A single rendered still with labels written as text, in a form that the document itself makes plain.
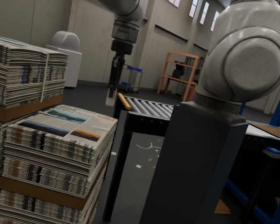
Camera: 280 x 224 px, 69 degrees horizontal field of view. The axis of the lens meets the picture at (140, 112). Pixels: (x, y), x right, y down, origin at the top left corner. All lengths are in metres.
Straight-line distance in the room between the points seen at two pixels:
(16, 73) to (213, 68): 0.57
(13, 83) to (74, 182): 0.36
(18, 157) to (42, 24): 5.42
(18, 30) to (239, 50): 5.64
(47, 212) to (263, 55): 0.76
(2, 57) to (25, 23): 5.21
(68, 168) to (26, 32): 5.37
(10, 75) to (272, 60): 0.66
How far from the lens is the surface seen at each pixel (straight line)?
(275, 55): 0.45
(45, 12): 6.08
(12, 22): 5.85
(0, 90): 0.73
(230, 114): 0.70
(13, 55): 0.72
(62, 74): 0.99
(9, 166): 0.80
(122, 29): 0.72
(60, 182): 0.73
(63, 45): 5.34
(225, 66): 0.44
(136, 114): 1.26
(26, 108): 0.82
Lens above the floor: 1.11
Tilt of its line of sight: 13 degrees down
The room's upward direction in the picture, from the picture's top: 15 degrees clockwise
